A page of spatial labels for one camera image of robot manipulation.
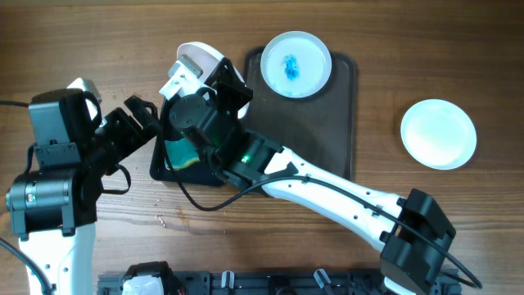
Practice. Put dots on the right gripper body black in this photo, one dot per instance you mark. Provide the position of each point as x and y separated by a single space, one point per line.
232 97

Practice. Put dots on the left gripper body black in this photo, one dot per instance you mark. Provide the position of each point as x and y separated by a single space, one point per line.
121 135

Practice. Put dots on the white plate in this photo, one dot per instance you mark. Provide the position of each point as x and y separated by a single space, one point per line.
207 58
438 134
296 64

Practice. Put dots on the green yellow sponge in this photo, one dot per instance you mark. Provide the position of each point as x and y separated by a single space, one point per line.
181 154

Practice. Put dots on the white plate top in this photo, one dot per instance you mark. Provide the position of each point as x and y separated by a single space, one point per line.
296 64

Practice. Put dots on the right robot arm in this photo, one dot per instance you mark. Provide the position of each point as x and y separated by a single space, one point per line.
412 234

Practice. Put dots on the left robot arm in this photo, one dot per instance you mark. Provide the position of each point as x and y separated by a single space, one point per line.
53 209

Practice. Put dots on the black water tray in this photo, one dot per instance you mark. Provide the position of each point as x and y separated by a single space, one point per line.
198 173

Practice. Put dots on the brown serving tray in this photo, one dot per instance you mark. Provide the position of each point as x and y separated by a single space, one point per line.
319 128

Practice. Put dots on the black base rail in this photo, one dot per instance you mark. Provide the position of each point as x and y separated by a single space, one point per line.
152 278

